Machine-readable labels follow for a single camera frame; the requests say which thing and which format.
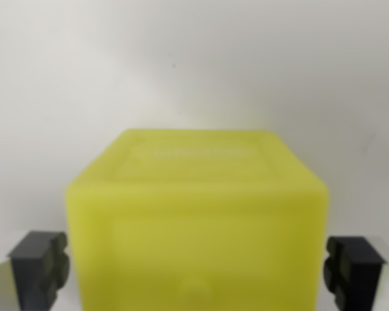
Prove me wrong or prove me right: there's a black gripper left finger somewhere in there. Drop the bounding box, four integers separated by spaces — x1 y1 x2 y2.
0 230 71 311

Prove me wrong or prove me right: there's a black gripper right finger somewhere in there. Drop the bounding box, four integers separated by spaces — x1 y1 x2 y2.
322 236 389 311

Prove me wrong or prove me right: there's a yellow cube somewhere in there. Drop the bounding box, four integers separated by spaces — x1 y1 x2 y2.
64 128 330 311

